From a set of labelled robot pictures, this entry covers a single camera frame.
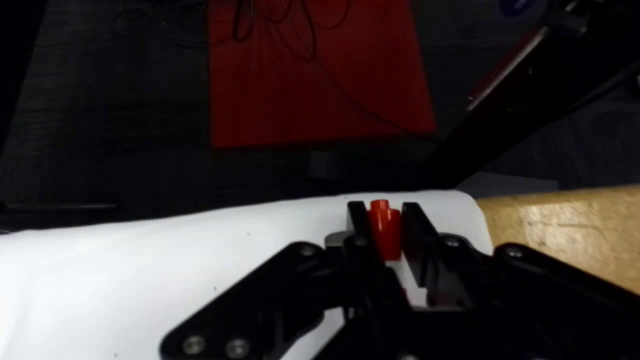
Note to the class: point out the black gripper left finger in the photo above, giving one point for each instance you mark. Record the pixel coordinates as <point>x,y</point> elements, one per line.
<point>271,308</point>

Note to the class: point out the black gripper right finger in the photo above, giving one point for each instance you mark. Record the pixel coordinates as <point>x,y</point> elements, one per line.
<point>513,302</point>

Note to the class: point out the white table cloth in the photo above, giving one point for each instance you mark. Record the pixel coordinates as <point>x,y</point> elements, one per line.
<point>113,290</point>

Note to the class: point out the red floor mat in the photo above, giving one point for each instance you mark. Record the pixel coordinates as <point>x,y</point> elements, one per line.
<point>315,70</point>

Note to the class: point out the black stand pole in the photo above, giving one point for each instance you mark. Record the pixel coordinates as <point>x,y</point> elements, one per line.
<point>579,53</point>

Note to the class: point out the red capped marker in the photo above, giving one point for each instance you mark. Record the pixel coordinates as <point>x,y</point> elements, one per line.
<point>385,222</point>

